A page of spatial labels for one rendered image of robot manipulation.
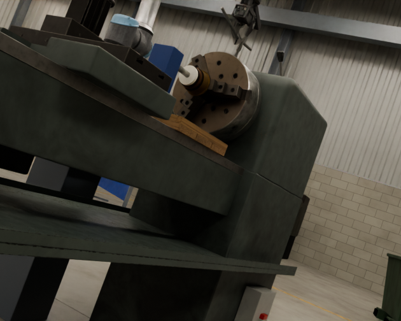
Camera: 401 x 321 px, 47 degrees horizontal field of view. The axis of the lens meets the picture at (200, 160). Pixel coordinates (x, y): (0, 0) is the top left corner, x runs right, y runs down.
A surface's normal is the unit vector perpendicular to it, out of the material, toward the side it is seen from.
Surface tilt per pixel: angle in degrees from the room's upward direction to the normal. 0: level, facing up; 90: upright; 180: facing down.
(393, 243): 90
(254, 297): 90
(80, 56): 90
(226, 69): 90
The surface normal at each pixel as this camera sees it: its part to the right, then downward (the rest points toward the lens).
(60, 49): -0.47, -0.23
